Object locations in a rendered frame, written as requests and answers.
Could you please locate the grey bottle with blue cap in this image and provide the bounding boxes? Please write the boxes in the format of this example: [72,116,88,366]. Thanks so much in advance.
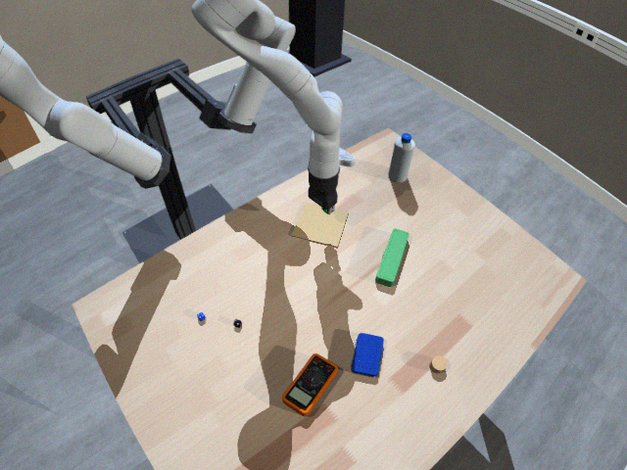
[388,133,415,182]

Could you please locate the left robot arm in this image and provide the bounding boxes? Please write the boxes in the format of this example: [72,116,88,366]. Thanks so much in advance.
[191,0,343,163]

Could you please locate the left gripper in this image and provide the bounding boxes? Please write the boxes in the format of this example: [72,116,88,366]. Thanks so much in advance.
[308,148,356,214]

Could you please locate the orange digital multimeter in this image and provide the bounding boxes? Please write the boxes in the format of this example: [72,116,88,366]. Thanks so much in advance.
[282,353,338,416]

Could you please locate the tan square mat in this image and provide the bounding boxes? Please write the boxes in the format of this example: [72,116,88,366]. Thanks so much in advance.
[291,202,349,248]

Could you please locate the green rectangular box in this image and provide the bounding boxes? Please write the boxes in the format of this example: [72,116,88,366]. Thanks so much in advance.
[375,228,409,287]

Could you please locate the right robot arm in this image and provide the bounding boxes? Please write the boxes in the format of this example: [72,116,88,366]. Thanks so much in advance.
[0,38,162,181]

